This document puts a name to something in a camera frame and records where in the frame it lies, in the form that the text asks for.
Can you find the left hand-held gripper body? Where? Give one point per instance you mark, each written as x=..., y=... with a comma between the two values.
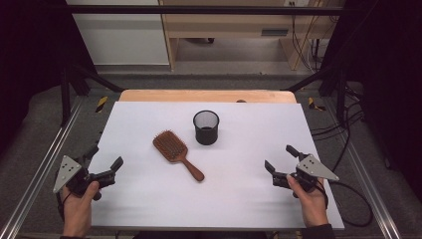
x=73, y=177

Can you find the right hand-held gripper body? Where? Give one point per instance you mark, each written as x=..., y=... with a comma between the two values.
x=313, y=169

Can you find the brown wooden hairbrush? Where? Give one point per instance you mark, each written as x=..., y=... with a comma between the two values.
x=170, y=147

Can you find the black mesh cup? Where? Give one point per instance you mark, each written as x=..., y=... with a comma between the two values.
x=206, y=134

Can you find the person's left hand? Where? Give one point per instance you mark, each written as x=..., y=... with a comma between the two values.
x=77, y=212

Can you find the person's right hand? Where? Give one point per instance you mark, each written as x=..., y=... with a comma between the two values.
x=313, y=205

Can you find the white table mat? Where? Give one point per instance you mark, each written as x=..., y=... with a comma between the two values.
x=239, y=186

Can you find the yellow black tape strip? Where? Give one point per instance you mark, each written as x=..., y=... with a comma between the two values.
x=313, y=104
x=101, y=104

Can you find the black metal stand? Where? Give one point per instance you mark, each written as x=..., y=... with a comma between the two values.
x=65, y=99
x=341, y=96

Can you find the wooden table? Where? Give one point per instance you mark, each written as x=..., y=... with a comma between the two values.
x=199, y=95

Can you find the dark curtain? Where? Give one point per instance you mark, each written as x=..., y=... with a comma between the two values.
x=30, y=66
x=388, y=83

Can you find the white cabinet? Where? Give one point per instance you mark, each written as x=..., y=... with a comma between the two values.
x=122, y=40

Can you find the light wooden desk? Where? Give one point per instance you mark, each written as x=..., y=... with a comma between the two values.
x=229, y=23

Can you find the aluminium rail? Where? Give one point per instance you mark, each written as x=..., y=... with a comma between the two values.
x=375, y=195
x=40, y=176

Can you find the black horizontal frame bar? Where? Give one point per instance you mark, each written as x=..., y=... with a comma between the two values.
x=199, y=10

